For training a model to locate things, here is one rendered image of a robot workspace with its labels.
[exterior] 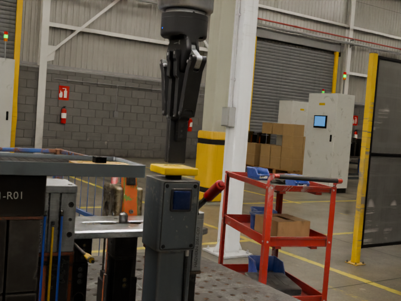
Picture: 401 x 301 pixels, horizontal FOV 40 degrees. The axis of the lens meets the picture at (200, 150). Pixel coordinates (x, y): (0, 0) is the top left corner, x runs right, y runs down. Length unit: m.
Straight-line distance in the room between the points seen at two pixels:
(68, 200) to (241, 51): 4.27
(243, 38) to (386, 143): 1.75
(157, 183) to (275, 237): 2.44
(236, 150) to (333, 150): 6.26
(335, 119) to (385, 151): 5.64
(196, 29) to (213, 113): 7.42
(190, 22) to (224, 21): 7.58
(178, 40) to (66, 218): 0.36
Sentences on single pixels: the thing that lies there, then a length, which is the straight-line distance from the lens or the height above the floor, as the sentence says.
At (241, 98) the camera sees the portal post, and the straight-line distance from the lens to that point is 5.12.
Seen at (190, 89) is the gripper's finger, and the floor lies 1.28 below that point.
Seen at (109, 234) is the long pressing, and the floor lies 1.00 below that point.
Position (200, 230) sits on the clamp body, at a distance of 1.08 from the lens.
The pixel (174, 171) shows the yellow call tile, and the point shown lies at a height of 1.16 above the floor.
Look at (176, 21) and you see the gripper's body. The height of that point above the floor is 1.38.
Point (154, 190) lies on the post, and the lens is 0.87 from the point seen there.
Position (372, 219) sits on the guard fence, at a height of 0.41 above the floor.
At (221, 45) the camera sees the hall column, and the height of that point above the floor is 2.40.
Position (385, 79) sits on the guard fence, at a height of 1.77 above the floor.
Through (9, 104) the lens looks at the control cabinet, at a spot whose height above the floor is 1.28.
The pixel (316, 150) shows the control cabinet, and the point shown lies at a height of 0.83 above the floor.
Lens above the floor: 1.23
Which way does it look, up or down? 3 degrees down
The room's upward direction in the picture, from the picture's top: 4 degrees clockwise
